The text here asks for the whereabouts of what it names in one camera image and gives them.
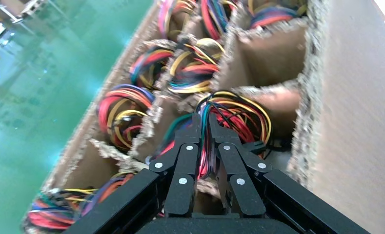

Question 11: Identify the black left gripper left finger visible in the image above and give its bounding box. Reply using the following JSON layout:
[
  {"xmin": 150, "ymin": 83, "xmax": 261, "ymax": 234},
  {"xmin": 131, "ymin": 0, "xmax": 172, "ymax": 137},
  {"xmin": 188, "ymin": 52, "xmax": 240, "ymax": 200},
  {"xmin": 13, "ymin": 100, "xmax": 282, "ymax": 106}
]
[{"xmin": 62, "ymin": 113, "xmax": 202, "ymax": 234}]

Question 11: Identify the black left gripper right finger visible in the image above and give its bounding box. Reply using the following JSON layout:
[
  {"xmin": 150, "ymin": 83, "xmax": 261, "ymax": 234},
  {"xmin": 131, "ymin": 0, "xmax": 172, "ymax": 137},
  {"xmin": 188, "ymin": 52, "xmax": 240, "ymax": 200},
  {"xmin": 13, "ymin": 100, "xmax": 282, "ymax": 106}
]
[{"xmin": 209, "ymin": 114, "xmax": 371, "ymax": 234}]

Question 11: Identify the grey power supply with wires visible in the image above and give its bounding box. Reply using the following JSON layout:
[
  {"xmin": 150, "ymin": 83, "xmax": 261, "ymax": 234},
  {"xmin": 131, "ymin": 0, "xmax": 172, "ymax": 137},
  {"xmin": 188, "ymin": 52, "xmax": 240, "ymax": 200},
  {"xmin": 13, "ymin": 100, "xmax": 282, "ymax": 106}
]
[
  {"xmin": 200, "ymin": 0, "xmax": 242, "ymax": 41},
  {"xmin": 195, "ymin": 90, "xmax": 273, "ymax": 180},
  {"xmin": 79, "ymin": 173, "xmax": 138, "ymax": 217}
]

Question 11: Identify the cardboard cell divider insert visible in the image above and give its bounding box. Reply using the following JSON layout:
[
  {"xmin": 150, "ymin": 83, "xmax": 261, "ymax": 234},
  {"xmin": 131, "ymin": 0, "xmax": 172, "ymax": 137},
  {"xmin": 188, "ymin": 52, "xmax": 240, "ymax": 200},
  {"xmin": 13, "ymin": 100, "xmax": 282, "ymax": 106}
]
[{"xmin": 88, "ymin": 19, "xmax": 309, "ymax": 201}]

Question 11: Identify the brown cardboard box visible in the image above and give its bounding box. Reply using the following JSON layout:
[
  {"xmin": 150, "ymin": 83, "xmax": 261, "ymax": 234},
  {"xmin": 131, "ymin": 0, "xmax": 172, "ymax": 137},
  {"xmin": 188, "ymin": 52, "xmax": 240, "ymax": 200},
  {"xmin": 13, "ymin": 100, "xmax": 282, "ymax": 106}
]
[{"xmin": 20, "ymin": 0, "xmax": 385, "ymax": 234}]

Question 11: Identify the wire bundle left middle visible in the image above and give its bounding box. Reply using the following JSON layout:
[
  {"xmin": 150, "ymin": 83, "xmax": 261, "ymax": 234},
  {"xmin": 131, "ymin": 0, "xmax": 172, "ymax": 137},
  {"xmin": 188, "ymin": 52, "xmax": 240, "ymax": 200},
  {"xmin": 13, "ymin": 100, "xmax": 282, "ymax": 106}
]
[{"xmin": 97, "ymin": 84, "xmax": 156, "ymax": 153}]

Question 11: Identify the wire bundle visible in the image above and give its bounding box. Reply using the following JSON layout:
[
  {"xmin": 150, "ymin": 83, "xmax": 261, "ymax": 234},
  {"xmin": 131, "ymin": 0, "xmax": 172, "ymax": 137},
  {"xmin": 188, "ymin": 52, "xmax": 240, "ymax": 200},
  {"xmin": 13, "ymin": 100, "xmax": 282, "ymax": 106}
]
[
  {"xmin": 168, "ymin": 38, "xmax": 227, "ymax": 94},
  {"xmin": 157, "ymin": 0, "xmax": 200, "ymax": 39},
  {"xmin": 22, "ymin": 187, "xmax": 99, "ymax": 234},
  {"xmin": 248, "ymin": 0, "xmax": 307, "ymax": 30},
  {"xmin": 97, "ymin": 84, "xmax": 156, "ymax": 153}
]

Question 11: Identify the wire bundle centre upper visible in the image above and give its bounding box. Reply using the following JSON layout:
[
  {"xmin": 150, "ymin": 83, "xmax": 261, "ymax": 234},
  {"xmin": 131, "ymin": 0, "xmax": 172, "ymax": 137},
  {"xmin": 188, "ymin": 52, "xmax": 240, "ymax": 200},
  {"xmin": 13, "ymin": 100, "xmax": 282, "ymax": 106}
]
[{"xmin": 168, "ymin": 38, "xmax": 227, "ymax": 94}]

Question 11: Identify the wire bundle upper left cell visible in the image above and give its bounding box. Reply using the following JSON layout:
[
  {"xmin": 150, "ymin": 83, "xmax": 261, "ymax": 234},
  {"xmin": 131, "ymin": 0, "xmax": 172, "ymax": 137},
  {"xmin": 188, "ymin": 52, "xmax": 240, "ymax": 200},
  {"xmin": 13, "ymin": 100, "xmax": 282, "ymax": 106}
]
[{"xmin": 129, "ymin": 45, "xmax": 175, "ymax": 91}]

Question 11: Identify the wire bundle bottom left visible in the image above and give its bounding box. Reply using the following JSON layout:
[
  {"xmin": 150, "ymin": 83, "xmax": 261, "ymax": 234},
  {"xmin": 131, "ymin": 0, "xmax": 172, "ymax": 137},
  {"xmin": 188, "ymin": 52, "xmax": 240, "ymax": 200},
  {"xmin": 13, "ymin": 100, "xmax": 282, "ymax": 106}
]
[{"xmin": 22, "ymin": 187, "xmax": 99, "ymax": 234}]

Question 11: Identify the wire bundle top centre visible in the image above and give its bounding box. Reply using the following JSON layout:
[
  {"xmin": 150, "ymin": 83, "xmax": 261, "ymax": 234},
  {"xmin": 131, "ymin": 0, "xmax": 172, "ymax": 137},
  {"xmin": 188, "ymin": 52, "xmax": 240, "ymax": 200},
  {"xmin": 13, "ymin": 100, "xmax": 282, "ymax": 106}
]
[{"xmin": 157, "ymin": 0, "xmax": 200, "ymax": 39}]

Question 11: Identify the wire bundle top right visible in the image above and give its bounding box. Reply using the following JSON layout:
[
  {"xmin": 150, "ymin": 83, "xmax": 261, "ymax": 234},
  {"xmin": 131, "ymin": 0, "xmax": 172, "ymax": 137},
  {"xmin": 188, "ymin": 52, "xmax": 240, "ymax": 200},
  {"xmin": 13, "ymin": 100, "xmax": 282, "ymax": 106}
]
[{"xmin": 248, "ymin": 0, "xmax": 307, "ymax": 30}]

